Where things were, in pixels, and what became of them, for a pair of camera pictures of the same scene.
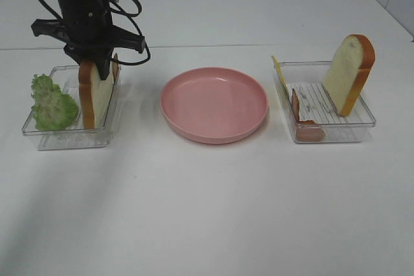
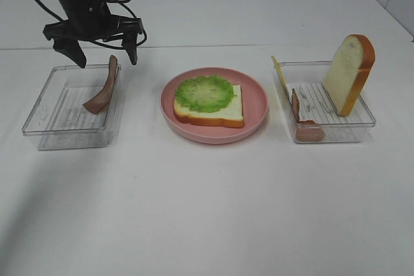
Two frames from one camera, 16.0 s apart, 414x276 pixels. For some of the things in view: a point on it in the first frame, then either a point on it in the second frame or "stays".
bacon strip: (306, 130) stays
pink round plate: (214, 105) stays
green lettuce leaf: (52, 110) -> (207, 94)
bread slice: (95, 92) -> (231, 116)
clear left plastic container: (76, 135) stays
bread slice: (348, 71) stays
